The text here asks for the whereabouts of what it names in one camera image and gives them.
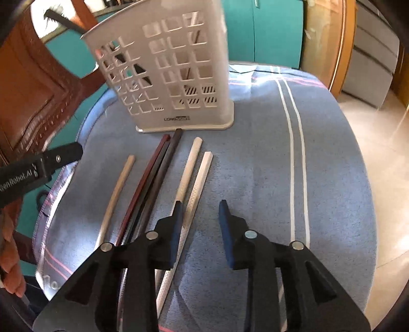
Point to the grey refrigerator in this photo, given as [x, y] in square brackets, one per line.
[374, 63]

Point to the person's left hand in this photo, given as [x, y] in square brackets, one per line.
[11, 268]

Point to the beige chopstick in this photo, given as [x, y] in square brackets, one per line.
[119, 188]

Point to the black chopstick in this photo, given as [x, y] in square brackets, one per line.
[143, 207]
[64, 20]

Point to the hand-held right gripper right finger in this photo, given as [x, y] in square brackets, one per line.
[227, 233]

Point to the carved wooden chair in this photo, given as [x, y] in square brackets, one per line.
[32, 79]

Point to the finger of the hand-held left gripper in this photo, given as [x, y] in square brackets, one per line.
[64, 155]

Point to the wood framed glass sliding door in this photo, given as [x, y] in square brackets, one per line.
[332, 41]

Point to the blue striped cloth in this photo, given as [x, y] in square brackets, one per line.
[255, 175]

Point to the white chopstick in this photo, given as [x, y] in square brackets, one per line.
[198, 188]
[190, 166]

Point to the white plastic utensil basket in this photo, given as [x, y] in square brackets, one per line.
[211, 118]

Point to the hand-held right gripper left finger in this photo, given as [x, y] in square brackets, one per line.
[177, 236]

